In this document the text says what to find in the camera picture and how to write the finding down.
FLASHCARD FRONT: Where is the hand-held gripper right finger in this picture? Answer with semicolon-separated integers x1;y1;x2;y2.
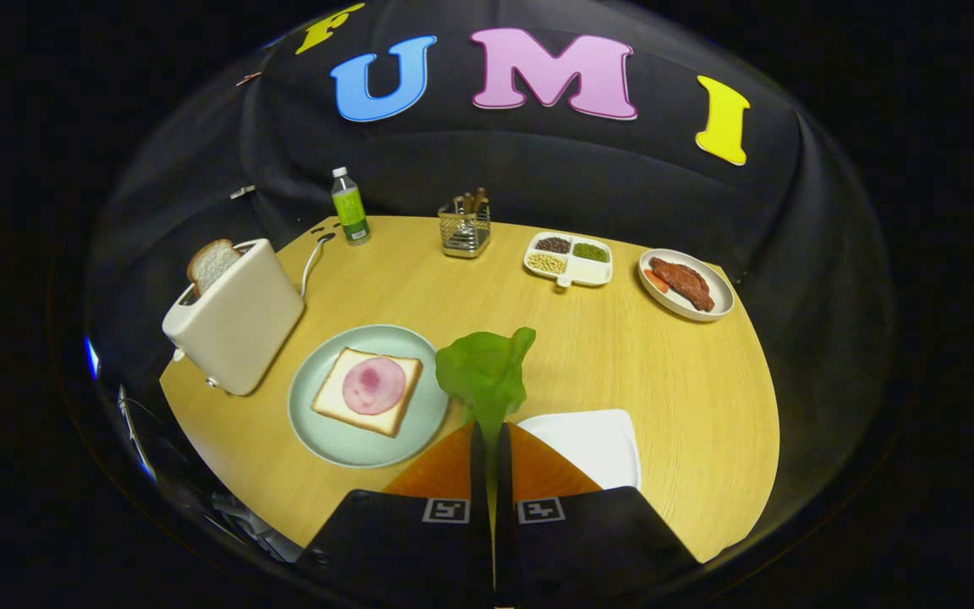
495;421;702;609

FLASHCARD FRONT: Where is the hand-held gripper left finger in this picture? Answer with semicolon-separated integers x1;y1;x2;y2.
297;421;495;609

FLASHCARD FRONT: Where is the green lettuce leaf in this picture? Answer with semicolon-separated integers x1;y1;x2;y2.
435;326;538;551

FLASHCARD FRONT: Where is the toasted bread slice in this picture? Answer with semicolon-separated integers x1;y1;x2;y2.
186;239;242;297

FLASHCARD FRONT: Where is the white square plate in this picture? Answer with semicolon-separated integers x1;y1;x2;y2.
518;409;643;491

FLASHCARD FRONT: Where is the pink ham slice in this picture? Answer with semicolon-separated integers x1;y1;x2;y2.
342;356;408;416

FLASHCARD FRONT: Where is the pale green round plate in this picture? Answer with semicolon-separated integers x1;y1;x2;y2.
287;324;451;469

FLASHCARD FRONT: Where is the white bread slice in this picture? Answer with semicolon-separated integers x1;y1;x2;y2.
311;347;424;438

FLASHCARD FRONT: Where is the white divided dish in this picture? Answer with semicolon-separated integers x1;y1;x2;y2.
523;231;614;289

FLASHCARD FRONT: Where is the round white plate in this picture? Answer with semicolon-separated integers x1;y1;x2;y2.
638;248;736;322

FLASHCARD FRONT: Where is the red meat piece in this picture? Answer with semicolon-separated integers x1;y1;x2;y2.
649;256;716;313

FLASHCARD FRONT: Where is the white toaster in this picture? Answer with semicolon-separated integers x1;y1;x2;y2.
161;238;306;397

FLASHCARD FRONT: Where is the green label water bottle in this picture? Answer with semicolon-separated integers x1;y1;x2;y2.
331;167;372;247

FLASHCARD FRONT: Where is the metal wire mesh holder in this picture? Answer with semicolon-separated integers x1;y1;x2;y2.
438;199;492;260

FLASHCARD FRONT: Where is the white toaster cable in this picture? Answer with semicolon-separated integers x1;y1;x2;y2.
300;233;337;299

